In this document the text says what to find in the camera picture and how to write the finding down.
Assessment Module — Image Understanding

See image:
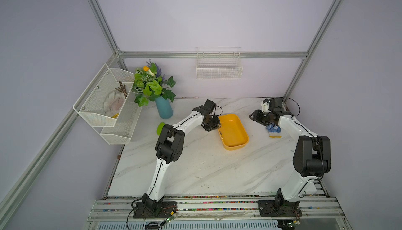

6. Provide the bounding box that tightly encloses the blue dotted work glove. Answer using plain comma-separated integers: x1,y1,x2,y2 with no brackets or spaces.
266,124,282,138

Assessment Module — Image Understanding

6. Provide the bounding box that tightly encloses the yellow plastic storage box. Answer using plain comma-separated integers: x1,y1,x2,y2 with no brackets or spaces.
218,114,249,150

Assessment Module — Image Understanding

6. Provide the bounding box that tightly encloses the green shovel with yellow handle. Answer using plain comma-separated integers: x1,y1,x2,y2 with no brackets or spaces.
157,122,165,136

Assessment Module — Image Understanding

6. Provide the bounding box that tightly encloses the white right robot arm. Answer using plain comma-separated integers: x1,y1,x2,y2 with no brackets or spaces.
249,98,331,212

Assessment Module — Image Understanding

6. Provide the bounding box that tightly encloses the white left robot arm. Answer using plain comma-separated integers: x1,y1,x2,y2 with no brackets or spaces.
141,100,220,214

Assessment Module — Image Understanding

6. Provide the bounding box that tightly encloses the teal vase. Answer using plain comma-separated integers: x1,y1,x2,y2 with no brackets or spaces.
155,97,173,119

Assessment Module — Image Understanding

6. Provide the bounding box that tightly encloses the green artificial plant bouquet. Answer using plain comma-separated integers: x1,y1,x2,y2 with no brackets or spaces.
131,59,177,107

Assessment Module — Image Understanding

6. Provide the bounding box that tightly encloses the brown dried twig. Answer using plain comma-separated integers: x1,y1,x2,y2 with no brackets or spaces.
115,82,128,97

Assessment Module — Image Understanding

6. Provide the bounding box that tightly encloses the white cloth in shelf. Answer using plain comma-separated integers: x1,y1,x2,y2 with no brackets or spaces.
103,90,125,118

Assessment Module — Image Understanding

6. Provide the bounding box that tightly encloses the white two-tier mesh shelf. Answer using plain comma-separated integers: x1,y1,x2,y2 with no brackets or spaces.
73,64,142,145

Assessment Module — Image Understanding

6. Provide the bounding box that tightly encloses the white wire wall basket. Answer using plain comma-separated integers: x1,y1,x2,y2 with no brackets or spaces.
196,47,243,80

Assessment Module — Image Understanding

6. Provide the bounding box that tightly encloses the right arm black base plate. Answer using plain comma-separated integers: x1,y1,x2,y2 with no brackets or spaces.
257,188,301,218

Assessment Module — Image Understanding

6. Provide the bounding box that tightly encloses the aluminium frame rail structure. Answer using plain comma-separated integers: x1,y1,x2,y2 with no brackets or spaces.
0,0,357,230

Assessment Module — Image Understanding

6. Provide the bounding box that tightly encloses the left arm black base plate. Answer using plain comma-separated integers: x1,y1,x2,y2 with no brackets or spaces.
131,193,177,218

